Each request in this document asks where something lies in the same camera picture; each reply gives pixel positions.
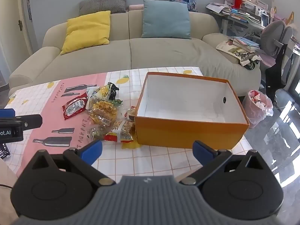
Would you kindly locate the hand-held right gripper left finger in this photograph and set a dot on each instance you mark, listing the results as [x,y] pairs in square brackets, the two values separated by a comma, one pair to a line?
[90,151]

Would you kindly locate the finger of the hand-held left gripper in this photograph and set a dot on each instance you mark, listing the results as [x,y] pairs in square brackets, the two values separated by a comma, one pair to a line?
[32,120]
[7,112]

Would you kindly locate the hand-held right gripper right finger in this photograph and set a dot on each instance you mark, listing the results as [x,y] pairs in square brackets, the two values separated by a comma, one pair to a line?
[202,152]

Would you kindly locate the orange cardboard box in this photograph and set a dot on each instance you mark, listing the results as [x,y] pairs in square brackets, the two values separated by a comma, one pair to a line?
[187,132]

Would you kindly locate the clear bag of yellow snacks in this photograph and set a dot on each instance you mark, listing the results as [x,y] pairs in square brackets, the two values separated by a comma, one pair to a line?
[103,110]

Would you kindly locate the round cookie pack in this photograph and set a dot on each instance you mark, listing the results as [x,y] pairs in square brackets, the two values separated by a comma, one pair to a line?
[131,115]

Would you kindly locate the shiny green snack packet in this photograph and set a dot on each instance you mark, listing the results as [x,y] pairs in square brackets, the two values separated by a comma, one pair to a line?
[118,101]

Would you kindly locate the white blue snack packet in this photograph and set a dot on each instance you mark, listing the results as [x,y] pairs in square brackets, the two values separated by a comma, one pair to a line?
[91,92]

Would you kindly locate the yellow green snack packet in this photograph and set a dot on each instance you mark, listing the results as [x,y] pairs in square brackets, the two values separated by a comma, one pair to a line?
[103,91]

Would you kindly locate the black snack packet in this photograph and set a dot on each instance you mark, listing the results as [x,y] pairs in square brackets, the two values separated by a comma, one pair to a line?
[114,91]

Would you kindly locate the pale beige cloth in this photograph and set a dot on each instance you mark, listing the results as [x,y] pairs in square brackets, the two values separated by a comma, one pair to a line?
[5,173]

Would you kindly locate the checked pink tablecloth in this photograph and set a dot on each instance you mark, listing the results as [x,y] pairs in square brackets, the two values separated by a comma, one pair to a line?
[150,159]

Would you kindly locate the pink bagged trash bin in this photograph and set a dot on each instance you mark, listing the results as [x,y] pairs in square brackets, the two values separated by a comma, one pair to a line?
[255,112]

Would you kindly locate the white door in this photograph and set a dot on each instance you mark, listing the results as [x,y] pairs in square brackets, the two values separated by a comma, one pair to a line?
[9,39]

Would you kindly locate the printed tote bag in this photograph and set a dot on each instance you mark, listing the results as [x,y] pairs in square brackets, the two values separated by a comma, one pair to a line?
[249,62]

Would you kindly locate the yellow pillow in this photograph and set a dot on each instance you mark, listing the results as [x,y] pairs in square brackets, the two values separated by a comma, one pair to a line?
[86,30]

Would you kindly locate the black garment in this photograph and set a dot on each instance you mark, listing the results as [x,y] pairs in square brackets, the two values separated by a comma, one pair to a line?
[274,75]

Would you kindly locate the beige sofa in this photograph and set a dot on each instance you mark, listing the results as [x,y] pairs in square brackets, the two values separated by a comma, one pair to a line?
[164,54]

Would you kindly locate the stack of books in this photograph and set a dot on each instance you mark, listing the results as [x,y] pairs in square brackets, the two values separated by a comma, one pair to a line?
[243,44]

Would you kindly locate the glass sliding door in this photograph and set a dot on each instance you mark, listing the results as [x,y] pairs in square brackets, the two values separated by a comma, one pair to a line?
[295,70]

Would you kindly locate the white desk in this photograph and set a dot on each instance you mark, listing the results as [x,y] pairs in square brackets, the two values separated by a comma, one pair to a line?
[226,25]

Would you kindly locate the grey checked pillow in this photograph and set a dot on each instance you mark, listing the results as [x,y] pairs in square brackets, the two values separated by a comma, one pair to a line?
[103,3]

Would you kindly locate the teal pillow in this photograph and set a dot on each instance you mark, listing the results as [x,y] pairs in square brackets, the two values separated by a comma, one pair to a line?
[165,20]

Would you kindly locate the grey desk chair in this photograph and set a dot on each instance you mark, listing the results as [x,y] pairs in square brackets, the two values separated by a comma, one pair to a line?
[273,34]

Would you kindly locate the white tablet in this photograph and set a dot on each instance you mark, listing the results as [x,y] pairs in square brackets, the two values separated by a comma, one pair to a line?
[264,18]

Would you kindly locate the pink bolster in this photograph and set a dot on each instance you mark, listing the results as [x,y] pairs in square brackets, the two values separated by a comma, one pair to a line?
[134,7]

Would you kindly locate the yellow wooden frame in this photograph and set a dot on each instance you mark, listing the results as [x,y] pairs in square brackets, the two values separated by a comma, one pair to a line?
[290,17]

